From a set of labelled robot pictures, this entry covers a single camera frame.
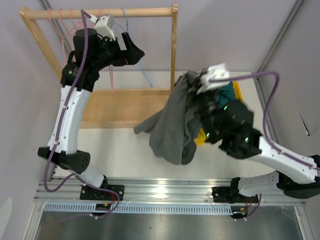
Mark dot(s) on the yellow plastic tray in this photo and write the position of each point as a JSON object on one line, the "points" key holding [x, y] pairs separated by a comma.
{"points": [[237, 91]]}

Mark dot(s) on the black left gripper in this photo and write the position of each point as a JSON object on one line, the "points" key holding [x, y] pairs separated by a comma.
{"points": [[130, 56]]}

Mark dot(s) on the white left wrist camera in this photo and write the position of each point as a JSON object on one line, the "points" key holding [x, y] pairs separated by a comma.
{"points": [[103, 25]]}

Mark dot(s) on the teal green shorts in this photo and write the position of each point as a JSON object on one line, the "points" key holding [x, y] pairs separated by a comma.
{"points": [[226, 94]]}

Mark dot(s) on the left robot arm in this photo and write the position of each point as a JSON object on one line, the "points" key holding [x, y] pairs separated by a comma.
{"points": [[93, 51]]}

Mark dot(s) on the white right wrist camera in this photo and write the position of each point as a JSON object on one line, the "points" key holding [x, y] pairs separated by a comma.
{"points": [[213, 77]]}

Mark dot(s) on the wooden clothes rack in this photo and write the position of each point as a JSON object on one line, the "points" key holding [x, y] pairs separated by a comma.
{"points": [[122, 108]]}

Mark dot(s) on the white cable duct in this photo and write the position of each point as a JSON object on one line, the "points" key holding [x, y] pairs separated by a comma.
{"points": [[129, 208]]}

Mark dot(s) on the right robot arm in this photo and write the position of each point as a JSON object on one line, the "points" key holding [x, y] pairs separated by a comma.
{"points": [[232, 125]]}

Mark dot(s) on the grey shorts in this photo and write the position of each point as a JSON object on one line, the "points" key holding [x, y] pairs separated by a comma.
{"points": [[172, 130]]}

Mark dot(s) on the blue wire hanger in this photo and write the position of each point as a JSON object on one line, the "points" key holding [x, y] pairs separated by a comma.
{"points": [[139, 64]]}

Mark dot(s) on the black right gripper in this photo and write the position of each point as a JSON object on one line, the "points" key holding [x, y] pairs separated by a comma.
{"points": [[192, 97]]}

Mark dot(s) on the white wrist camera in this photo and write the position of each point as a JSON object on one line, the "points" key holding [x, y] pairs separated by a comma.
{"points": [[103, 25], [213, 77]]}

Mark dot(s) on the yellow shorts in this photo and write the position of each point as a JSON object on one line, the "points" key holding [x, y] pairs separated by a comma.
{"points": [[200, 138]]}

